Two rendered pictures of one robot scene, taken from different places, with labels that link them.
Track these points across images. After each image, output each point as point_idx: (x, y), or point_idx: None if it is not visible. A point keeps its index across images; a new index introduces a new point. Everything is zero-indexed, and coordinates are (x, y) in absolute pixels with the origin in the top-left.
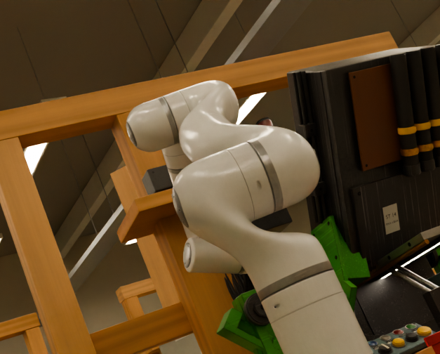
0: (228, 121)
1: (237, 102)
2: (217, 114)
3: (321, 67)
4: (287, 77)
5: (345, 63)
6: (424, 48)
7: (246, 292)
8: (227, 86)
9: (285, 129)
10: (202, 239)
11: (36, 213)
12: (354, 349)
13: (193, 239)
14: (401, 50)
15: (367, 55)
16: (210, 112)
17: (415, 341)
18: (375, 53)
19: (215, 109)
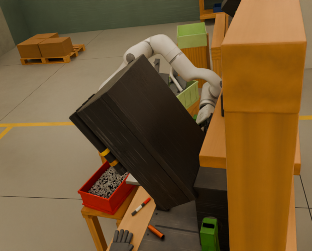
0: (118, 70)
1: (126, 62)
2: (120, 65)
3: (125, 67)
4: (145, 56)
5: (114, 76)
6: (79, 106)
7: (193, 115)
8: (123, 56)
9: (100, 85)
10: (203, 86)
11: None
12: None
13: (204, 83)
14: (94, 97)
15: (112, 81)
16: (121, 63)
17: None
18: (110, 84)
19: (123, 62)
